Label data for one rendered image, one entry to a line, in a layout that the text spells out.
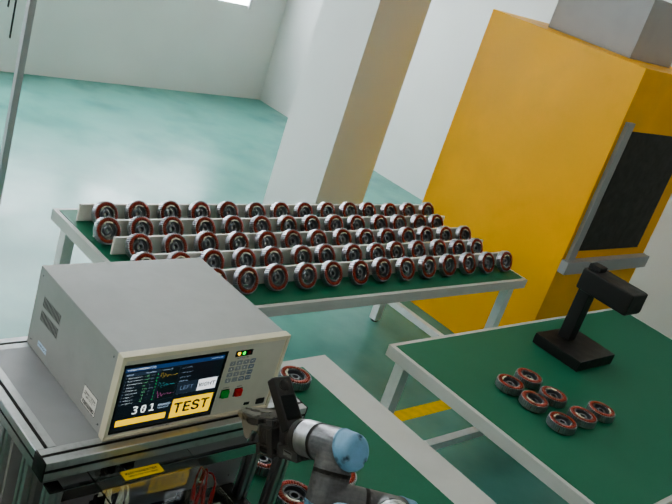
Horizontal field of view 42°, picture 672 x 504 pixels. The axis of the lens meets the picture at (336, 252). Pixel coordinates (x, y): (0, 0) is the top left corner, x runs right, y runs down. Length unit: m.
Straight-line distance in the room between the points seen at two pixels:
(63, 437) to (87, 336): 0.21
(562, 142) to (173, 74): 5.10
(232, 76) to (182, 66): 0.66
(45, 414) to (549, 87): 3.95
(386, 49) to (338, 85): 0.38
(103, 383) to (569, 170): 3.75
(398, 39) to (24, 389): 4.19
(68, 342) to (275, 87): 8.02
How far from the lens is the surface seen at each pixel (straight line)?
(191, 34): 9.26
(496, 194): 5.44
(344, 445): 1.67
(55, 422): 1.91
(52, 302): 2.02
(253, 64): 9.82
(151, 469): 1.92
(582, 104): 5.16
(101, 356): 1.84
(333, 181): 5.81
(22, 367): 2.06
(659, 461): 3.54
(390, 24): 5.64
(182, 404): 1.93
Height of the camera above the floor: 2.23
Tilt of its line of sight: 21 degrees down
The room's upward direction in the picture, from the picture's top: 19 degrees clockwise
